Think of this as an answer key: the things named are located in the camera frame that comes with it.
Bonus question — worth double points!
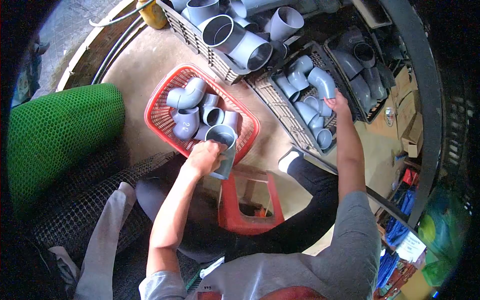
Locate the person's right hand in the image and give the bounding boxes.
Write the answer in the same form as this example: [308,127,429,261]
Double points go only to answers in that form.
[324,89,352,117]

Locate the person's left hand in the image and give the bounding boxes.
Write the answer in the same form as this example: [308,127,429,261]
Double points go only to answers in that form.
[183,140,228,178]

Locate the person's right fingers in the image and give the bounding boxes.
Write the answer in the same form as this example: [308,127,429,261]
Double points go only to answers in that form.
[324,89,340,107]

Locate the person's left fingers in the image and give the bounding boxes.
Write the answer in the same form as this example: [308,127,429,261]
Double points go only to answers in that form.
[210,140,228,166]

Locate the grey straight pipe coupling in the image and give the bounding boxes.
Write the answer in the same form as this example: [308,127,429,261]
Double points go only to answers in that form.
[205,124,238,181]

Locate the grey bent pipe fitting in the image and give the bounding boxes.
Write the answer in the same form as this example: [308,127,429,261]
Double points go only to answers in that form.
[307,67,337,100]

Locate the pile of dark grey fittings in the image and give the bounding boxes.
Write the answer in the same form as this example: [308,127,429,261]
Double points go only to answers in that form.
[332,28,394,111]

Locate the pile of grey elbows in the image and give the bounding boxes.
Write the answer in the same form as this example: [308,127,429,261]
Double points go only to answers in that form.
[275,55,334,151]
[166,77,241,143]

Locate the black plastic crate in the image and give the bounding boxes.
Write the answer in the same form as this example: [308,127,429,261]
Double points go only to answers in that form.
[323,26,396,124]
[249,41,357,156]

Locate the red plastic basket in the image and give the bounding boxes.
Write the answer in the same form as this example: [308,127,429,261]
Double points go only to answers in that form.
[144,63,261,166]

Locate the red plastic stool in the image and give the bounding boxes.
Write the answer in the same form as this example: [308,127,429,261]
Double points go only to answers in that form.
[217,165,286,236]

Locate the stack of cardboard boxes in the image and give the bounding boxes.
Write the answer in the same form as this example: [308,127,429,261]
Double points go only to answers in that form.
[365,65,424,158]

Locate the large black pipe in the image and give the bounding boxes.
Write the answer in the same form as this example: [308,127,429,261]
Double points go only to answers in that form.
[379,0,443,227]

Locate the pile of large grey fittings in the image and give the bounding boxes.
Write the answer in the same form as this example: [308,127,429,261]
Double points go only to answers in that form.
[169,0,305,72]

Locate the grey plastic crate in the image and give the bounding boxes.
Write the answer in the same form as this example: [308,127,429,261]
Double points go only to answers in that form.
[155,0,301,85]

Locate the grey cloth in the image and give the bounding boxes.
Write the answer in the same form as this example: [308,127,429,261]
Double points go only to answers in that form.
[75,182,137,300]

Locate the blue plastic bags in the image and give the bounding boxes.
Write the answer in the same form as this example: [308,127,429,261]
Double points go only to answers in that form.
[377,187,417,289]

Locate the person's body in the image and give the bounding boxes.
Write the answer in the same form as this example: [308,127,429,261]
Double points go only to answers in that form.
[139,191,382,300]

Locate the yellow bottle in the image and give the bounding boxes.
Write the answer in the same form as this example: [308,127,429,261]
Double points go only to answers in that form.
[137,0,168,30]

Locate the black mesh roll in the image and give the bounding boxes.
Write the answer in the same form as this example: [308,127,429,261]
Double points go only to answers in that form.
[30,150,177,263]

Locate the green mesh roll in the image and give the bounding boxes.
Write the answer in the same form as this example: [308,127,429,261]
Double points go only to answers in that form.
[7,82,126,211]

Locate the white paper sheet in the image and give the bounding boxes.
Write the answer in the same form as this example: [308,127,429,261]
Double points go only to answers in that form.
[395,232,427,263]

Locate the grey hose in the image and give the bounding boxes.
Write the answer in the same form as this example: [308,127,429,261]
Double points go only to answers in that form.
[89,0,156,28]

